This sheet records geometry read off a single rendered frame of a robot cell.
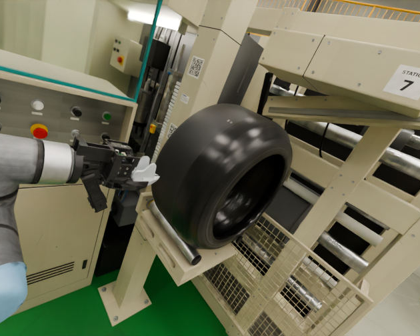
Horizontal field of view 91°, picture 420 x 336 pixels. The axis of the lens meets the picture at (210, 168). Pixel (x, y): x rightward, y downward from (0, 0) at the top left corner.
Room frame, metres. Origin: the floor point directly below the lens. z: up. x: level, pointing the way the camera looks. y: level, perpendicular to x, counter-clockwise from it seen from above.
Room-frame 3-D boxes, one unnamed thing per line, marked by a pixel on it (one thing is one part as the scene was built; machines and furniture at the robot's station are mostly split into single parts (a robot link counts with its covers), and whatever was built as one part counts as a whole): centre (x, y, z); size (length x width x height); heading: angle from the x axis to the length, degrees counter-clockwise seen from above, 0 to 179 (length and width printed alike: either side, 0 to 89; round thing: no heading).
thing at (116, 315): (0.95, 0.18, 0.01); 0.27 x 0.27 x 0.02; 53
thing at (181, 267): (0.70, 0.05, 0.84); 0.36 x 0.09 x 0.06; 53
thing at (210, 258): (0.81, -0.04, 0.80); 0.37 x 0.36 x 0.02; 143
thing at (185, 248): (0.69, 0.04, 0.90); 0.35 x 0.05 x 0.05; 53
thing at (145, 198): (0.91, 0.10, 0.90); 0.40 x 0.03 x 0.10; 143
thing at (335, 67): (0.97, -0.32, 1.71); 0.61 x 0.25 x 0.15; 53
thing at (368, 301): (0.93, -0.42, 0.65); 0.90 x 0.02 x 0.70; 53
